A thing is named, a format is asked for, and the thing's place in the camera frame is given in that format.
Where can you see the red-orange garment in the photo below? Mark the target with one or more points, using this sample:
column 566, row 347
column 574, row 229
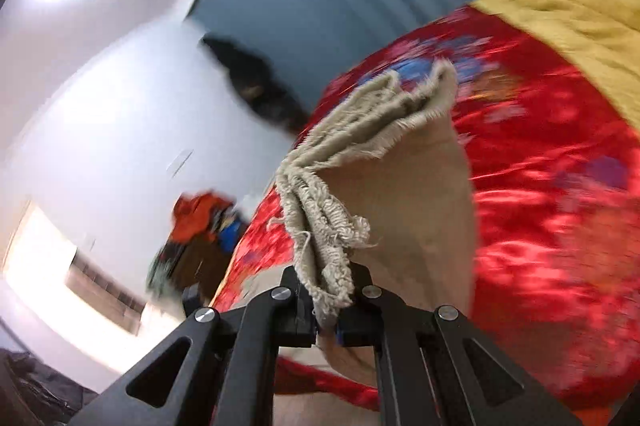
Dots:
column 200, row 216

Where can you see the yellow dotted quilt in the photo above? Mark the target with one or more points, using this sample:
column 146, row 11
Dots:
column 575, row 21

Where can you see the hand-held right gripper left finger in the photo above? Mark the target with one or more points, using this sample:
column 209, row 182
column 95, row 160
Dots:
column 300, row 321

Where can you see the white wall plate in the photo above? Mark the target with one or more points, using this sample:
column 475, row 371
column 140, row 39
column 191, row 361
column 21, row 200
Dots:
column 180, row 163

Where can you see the black hanging clothes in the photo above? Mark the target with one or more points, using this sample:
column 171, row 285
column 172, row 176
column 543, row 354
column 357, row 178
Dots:
column 250, row 76

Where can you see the red floral satin blanket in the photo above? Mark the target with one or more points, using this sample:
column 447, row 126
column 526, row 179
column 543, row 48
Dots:
column 550, row 231

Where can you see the beige fringed cloth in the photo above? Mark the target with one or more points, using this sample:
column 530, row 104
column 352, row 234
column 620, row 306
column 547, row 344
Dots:
column 410, row 216

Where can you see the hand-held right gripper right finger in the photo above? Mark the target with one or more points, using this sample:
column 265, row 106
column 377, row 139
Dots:
column 355, row 326

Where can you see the black shiny jacket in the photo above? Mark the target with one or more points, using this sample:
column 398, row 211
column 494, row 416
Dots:
column 35, row 391

